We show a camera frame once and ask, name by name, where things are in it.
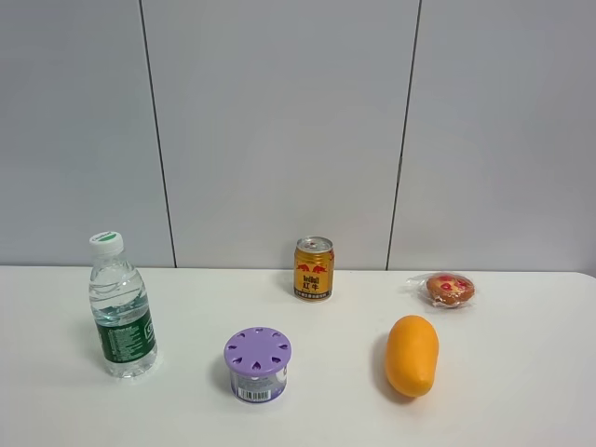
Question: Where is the yellow mango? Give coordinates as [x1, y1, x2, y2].
[385, 315, 440, 399]

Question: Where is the gold red bull can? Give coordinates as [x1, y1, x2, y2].
[293, 236, 334, 302]

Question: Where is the purple air freshener jar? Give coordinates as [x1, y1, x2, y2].
[223, 327, 292, 404]

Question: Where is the wrapped fruit pastry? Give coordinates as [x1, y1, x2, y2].
[405, 271, 477, 309]

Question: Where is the clear water bottle green label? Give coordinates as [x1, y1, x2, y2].
[88, 231, 157, 378]

